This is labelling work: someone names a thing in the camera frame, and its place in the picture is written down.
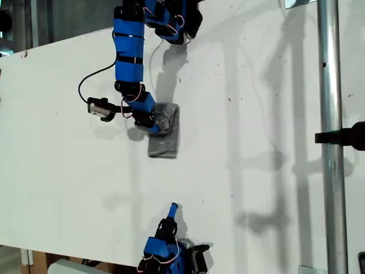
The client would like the grey striped towel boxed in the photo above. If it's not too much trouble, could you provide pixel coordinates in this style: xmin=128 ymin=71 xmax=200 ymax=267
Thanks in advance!
xmin=147 ymin=102 xmax=181 ymax=159

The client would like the white plastic box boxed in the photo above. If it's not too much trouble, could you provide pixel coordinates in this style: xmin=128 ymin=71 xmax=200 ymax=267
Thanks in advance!
xmin=47 ymin=257 xmax=115 ymax=274

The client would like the black round object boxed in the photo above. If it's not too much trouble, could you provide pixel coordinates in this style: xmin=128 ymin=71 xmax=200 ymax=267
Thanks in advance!
xmin=0 ymin=9 xmax=13 ymax=33

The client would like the black clamp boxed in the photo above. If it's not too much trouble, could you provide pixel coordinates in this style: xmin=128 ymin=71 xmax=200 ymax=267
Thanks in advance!
xmin=314 ymin=121 xmax=365 ymax=151

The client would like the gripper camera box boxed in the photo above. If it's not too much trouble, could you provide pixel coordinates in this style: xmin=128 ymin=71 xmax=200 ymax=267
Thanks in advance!
xmin=189 ymin=242 xmax=214 ymax=274
xmin=86 ymin=96 xmax=123 ymax=123

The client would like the thin white cable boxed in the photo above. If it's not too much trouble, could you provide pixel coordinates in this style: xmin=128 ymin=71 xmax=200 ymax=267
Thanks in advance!
xmin=149 ymin=33 xmax=191 ymax=84

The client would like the black camera cable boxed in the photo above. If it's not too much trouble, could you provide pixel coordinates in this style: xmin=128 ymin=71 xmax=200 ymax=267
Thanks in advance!
xmin=78 ymin=61 xmax=117 ymax=103

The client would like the wooden table frame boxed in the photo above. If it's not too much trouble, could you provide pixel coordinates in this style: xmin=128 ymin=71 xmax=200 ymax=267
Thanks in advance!
xmin=19 ymin=248 xmax=86 ymax=274

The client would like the steel post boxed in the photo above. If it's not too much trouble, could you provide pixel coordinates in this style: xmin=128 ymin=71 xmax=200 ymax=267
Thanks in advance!
xmin=316 ymin=0 xmax=350 ymax=274

